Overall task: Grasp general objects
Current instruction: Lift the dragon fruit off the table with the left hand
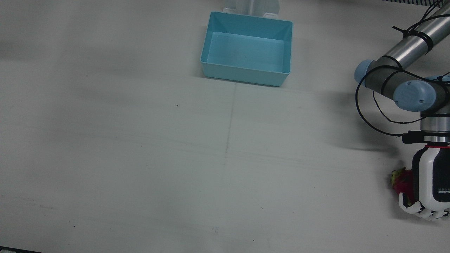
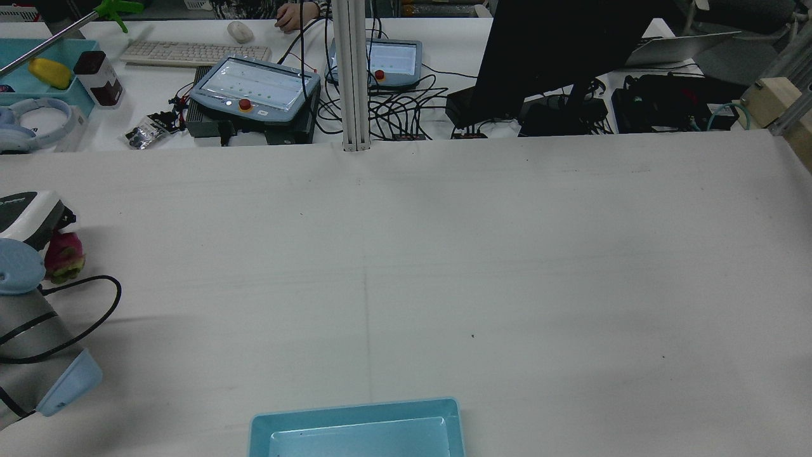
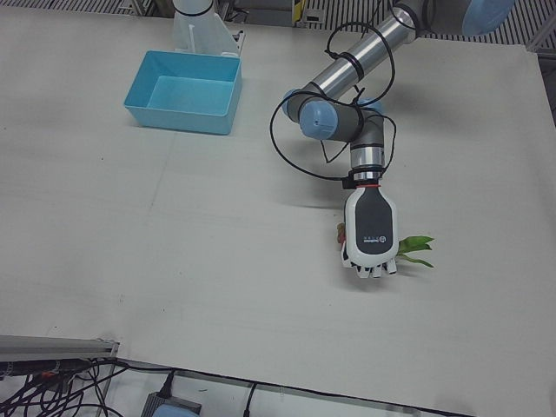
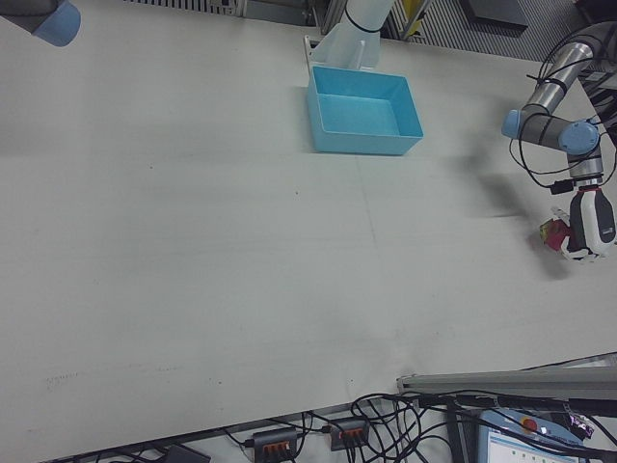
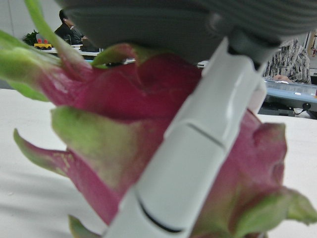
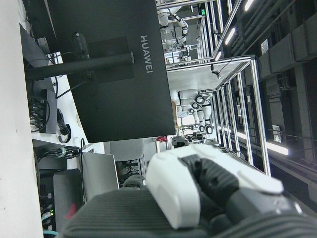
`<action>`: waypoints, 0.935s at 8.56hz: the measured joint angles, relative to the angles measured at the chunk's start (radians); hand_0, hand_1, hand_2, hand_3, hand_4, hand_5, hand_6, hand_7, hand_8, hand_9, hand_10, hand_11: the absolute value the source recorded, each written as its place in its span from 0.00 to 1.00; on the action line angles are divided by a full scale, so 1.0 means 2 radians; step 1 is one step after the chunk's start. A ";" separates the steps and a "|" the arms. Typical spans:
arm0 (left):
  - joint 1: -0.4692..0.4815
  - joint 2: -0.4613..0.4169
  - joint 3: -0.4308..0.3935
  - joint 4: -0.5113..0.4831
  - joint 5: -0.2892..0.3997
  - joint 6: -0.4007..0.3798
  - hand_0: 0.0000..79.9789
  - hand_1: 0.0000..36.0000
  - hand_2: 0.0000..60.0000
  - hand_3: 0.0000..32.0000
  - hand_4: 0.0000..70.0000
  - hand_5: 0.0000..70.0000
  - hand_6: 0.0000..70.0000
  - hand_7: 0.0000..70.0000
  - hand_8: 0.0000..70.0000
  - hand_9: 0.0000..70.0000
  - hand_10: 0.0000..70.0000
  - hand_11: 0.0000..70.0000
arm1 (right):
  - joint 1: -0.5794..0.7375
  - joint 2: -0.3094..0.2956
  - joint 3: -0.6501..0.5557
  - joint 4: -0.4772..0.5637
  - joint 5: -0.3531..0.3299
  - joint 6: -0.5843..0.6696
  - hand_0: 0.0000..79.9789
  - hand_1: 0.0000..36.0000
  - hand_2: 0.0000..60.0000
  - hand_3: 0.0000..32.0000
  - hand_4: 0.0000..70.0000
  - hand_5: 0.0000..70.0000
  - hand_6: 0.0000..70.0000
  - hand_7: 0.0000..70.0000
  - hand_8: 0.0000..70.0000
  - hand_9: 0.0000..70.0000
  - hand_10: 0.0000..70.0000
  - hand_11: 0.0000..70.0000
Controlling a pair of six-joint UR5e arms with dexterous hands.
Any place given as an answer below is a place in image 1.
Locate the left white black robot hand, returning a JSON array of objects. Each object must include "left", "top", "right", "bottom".
[{"left": 398, "top": 144, "right": 450, "bottom": 220}]

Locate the pink dragon fruit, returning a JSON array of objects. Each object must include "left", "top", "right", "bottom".
[{"left": 390, "top": 168, "right": 416, "bottom": 206}]

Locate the light blue plastic bin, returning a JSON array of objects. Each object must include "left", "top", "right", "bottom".
[{"left": 200, "top": 11, "right": 293, "bottom": 87}]

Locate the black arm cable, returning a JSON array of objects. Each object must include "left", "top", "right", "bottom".
[{"left": 355, "top": 0, "right": 450, "bottom": 137}]

